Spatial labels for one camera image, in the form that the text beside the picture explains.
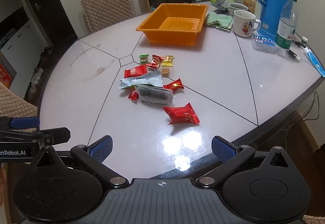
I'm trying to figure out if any clear water bottle green label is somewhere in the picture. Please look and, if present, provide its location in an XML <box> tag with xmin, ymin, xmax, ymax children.
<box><xmin>275</xmin><ymin>0</ymin><xmax>299</xmax><ymax>57</ymax></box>

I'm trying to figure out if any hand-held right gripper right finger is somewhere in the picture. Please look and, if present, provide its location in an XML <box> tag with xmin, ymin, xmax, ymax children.
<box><xmin>197</xmin><ymin>135</ymin><xmax>291</xmax><ymax>189</ymax></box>

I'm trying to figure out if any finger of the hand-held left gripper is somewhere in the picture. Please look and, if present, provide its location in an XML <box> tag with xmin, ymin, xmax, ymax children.
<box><xmin>0</xmin><ymin>117</ymin><xmax>40</xmax><ymax>131</ymax></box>
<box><xmin>0</xmin><ymin>127</ymin><xmax>71</xmax><ymax>146</ymax></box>

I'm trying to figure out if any green cloth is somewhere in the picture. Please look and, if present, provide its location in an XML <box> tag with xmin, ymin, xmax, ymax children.
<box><xmin>205</xmin><ymin>12</ymin><xmax>233</xmax><ymax>31</ymax></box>

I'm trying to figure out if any grey phone stand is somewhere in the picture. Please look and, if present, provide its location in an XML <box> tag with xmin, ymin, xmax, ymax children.
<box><xmin>211</xmin><ymin>0</ymin><xmax>229</xmax><ymax>15</ymax></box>

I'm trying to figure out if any red candy with gold print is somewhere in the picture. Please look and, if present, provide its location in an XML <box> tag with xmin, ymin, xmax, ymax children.
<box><xmin>162</xmin><ymin>77</ymin><xmax>184</xmax><ymax>94</ymax></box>

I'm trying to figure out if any large red snack packet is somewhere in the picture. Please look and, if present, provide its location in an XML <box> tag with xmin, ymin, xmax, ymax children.
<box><xmin>163</xmin><ymin>102</ymin><xmax>201</xmax><ymax>125</ymax></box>

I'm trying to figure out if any red printed box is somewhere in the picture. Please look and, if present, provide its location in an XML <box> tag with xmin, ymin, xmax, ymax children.
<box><xmin>0</xmin><ymin>63</ymin><xmax>13</xmax><ymax>90</ymax></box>

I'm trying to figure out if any yellow candy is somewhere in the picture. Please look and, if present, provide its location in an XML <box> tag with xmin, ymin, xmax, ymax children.
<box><xmin>162</xmin><ymin>55</ymin><xmax>176</xmax><ymax>68</ymax></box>

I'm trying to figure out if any patterned white mug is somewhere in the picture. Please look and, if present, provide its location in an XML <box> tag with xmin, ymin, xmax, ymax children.
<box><xmin>229</xmin><ymin>3</ymin><xmax>249</xmax><ymax>16</ymax></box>

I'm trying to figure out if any dark and white cabinet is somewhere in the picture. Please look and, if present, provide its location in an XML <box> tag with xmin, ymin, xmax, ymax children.
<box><xmin>0</xmin><ymin>0</ymin><xmax>79</xmax><ymax>103</ymax></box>

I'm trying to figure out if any small dark bottle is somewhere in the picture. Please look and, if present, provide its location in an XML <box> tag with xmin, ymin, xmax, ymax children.
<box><xmin>293</xmin><ymin>36</ymin><xmax>309</xmax><ymax>49</ymax></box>

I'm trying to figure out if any blue tube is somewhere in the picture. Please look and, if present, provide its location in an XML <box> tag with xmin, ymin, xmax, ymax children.
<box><xmin>303</xmin><ymin>46</ymin><xmax>325</xmax><ymax>78</ymax></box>

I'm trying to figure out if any white cartoon mug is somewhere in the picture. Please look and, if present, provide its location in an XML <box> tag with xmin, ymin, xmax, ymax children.
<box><xmin>233</xmin><ymin>9</ymin><xmax>262</xmax><ymax>37</ymax></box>

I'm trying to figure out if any brown candy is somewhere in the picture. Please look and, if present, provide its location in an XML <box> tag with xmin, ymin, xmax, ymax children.
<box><xmin>160</xmin><ymin>67</ymin><xmax>176</xmax><ymax>77</ymax></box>

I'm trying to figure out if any beige quilted chair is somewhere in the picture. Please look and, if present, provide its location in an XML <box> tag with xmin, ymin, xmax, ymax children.
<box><xmin>0</xmin><ymin>83</ymin><xmax>38</xmax><ymax>123</ymax></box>
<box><xmin>78</xmin><ymin>0</ymin><xmax>136</xmax><ymax>34</ymax></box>

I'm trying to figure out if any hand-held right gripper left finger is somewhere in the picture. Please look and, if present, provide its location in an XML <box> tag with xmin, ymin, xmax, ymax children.
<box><xmin>33</xmin><ymin>135</ymin><xmax>129</xmax><ymax>189</ymax></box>

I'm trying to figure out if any dark red candy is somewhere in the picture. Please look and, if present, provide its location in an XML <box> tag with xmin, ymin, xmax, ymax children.
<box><xmin>146</xmin><ymin>54</ymin><xmax>164</xmax><ymax>69</ymax></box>

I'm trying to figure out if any grey-blue snack wrapper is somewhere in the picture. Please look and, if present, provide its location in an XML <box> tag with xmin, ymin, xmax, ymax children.
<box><xmin>118</xmin><ymin>70</ymin><xmax>163</xmax><ymax>90</ymax></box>

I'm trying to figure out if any orange plastic tray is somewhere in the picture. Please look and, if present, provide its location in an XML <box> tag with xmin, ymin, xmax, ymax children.
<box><xmin>135</xmin><ymin>3</ymin><xmax>209</xmax><ymax>46</ymax></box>

